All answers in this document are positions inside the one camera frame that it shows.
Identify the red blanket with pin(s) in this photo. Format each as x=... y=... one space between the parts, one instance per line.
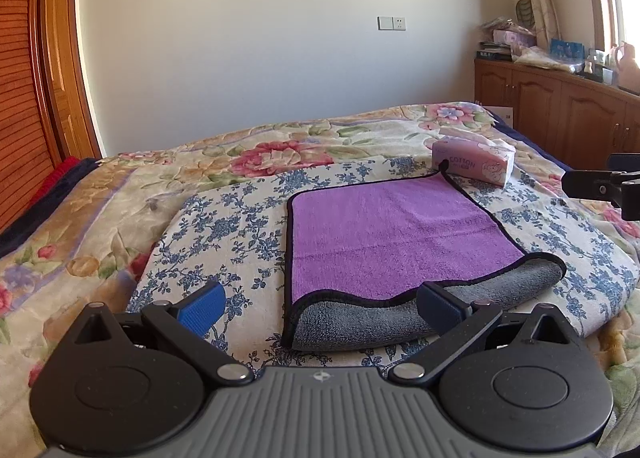
x=57 y=174

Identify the pink box on cabinet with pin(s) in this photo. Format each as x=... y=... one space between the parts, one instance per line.
x=516 y=41

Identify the wooden slatted wardrobe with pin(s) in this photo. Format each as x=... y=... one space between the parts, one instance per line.
x=29 y=147

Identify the blue floral white cloth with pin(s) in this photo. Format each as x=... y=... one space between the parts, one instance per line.
x=236 y=236

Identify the white wall switch socket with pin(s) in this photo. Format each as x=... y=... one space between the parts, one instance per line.
x=388 y=23

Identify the floral bed quilt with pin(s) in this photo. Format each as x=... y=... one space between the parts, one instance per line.
x=97 y=243

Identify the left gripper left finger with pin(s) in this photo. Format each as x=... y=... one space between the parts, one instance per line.
x=180 y=328

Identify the wooden cabinet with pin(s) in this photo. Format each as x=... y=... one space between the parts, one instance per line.
x=576 y=120

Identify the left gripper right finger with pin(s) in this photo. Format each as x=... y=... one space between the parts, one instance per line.
x=462 y=328

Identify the purple and grey towel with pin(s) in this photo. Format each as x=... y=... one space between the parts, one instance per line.
x=356 y=256

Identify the blue box on cabinet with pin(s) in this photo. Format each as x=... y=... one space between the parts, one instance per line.
x=568 y=52

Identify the wooden door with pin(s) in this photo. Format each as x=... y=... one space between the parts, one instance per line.
x=67 y=95

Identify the pink tissue pack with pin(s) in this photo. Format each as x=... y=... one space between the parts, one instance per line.
x=474 y=158

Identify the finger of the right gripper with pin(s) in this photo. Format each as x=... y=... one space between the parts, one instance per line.
x=618 y=184

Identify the pink jug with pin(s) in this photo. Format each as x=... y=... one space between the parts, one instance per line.
x=627 y=69

